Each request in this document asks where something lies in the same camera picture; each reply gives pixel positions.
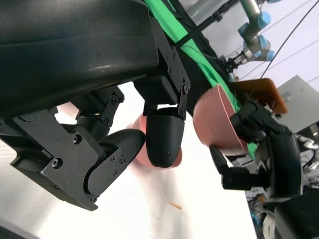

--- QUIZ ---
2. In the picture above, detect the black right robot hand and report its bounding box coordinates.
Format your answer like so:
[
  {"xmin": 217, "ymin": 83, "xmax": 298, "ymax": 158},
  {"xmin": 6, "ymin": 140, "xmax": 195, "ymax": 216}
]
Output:
[{"xmin": 209, "ymin": 100, "xmax": 304, "ymax": 200}]

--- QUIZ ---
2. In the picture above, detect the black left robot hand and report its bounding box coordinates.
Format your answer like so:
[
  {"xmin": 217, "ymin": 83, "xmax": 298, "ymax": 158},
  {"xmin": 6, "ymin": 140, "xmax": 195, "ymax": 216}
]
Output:
[{"xmin": 0, "ymin": 0, "xmax": 192, "ymax": 212}]

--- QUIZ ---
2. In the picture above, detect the pink plastic bowl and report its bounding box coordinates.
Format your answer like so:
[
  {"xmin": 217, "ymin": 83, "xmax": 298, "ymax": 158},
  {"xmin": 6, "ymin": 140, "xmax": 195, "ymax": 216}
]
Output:
[
  {"xmin": 193, "ymin": 83, "xmax": 250, "ymax": 157},
  {"xmin": 131, "ymin": 113, "xmax": 184, "ymax": 170}
]

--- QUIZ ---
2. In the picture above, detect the grey metal cabinet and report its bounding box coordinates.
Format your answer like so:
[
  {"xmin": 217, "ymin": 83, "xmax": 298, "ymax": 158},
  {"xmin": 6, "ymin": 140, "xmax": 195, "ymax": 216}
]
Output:
[{"xmin": 276, "ymin": 74, "xmax": 319, "ymax": 135}]

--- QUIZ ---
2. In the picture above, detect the green cloth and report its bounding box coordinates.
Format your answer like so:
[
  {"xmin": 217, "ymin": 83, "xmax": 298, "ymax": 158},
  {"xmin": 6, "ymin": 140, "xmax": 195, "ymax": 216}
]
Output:
[{"xmin": 144, "ymin": 0, "xmax": 257, "ymax": 160}]

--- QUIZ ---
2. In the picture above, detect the black metal pole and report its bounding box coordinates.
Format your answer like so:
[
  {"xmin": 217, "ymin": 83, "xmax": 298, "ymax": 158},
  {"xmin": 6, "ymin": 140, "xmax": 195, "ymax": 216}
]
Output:
[{"xmin": 174, "ymin": 0, "xmax": 240, "ymax": 49}]

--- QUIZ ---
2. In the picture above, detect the thin black cable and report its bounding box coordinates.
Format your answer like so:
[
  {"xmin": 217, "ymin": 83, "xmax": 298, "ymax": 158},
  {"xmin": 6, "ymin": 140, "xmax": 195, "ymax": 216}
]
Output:
[{"xmin": 249, "ymin": 0, "xmax": 317, "ymax": 95}]

